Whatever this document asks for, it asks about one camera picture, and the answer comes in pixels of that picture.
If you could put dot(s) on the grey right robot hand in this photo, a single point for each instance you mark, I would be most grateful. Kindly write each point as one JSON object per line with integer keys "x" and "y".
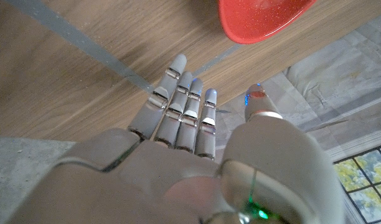
{"x": 147, "y": 186}

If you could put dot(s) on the printed window backdrop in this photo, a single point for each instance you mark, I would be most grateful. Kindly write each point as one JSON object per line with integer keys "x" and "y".
{"x": 333, "y": 77}

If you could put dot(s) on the grey tape outline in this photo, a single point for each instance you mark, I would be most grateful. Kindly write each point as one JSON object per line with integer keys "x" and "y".
{"x": 81, "y": 40}

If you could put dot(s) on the red bowl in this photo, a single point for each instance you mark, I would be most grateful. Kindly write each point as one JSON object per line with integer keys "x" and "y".
{"x": 256, "y": 21}

